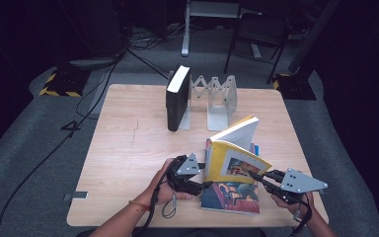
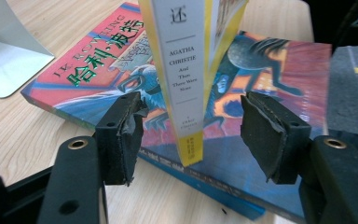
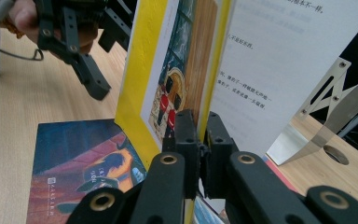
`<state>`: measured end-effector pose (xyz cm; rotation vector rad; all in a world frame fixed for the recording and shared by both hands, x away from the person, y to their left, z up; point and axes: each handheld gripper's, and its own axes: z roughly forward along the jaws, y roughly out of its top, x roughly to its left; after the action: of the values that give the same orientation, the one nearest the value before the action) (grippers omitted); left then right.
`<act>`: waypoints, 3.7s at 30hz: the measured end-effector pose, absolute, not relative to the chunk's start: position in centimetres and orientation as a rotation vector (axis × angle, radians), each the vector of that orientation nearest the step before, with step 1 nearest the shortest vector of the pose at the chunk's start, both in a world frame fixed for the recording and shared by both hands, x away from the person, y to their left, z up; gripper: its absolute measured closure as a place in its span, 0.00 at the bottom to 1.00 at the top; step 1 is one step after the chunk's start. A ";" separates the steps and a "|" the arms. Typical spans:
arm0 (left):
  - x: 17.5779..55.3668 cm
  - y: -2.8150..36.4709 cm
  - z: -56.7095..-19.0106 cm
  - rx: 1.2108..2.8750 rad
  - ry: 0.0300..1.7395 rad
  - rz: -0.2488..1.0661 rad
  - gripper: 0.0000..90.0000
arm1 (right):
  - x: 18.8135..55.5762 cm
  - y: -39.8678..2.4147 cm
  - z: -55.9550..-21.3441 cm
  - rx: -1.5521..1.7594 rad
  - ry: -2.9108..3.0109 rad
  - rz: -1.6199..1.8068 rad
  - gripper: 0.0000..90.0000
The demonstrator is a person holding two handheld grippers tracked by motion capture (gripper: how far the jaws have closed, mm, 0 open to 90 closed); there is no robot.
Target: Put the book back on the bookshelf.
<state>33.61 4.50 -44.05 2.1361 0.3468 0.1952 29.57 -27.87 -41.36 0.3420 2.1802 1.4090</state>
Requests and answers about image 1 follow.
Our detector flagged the black yellow striped stand base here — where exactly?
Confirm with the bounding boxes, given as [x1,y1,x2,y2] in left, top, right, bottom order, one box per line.
[271,72,318,102]
[38,67,92,99]

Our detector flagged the colourful painted cover book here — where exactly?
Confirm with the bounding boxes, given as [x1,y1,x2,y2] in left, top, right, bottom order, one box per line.
[199,179,262,215]

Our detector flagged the white expandable bookend rack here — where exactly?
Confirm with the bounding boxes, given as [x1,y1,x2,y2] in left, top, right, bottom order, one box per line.
[179,74,239,132]

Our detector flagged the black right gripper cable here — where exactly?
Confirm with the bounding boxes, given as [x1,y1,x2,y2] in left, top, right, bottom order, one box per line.
[288,197,314,237]

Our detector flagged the thin grey strap loop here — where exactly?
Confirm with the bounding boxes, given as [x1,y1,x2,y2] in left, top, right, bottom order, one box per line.
[161,194,179,220]

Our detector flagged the grey tape strip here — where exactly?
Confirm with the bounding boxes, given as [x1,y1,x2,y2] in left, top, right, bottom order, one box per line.
[63,191,89,202]

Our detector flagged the bundle of floor cables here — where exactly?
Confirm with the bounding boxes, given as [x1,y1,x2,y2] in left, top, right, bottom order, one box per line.
[126,23,187,50]

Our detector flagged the long black floor cable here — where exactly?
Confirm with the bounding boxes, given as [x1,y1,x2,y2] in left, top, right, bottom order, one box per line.
[0,48,127,237]

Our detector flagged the grey metal desk leg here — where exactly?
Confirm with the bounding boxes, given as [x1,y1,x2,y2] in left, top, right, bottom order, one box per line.
[181,0,245,57]

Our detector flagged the person's left hand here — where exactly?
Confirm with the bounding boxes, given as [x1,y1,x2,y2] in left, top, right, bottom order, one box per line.
[148,157,194,206]

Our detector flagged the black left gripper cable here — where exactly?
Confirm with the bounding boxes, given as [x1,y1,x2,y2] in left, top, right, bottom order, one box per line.
[143,164,179,230]

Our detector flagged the person's right hand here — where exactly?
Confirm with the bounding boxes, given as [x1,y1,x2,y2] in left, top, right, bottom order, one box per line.
[270,193,316,215]

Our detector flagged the dark slanted pole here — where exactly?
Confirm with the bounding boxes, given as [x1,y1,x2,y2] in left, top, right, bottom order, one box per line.
[287,0,341,75]

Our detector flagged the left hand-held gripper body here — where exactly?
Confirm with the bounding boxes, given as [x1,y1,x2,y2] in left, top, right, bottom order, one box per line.
[166,152,203,196]

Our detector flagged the grey flat stand base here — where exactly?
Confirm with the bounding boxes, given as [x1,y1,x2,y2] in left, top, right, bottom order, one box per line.
[68,56,121,71]

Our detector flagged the black book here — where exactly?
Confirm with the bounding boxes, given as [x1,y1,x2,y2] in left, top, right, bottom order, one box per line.
[165,64,191,132]

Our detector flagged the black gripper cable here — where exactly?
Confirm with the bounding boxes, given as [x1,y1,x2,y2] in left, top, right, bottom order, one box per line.
[288,197,314,237]
[143,164,179,230]

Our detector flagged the black chair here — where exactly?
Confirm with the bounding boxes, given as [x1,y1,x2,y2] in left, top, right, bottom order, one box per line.
[223,12,291,85]

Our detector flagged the yellow book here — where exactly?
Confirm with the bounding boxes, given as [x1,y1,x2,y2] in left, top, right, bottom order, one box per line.
[203,114,273,186]

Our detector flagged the red and gold bracelet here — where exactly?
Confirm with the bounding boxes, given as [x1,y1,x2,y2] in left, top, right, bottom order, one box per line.
[127,199,152,212]

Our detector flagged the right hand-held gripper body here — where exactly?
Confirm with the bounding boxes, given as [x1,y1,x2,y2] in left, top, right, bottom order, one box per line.
[275,168,329,205]

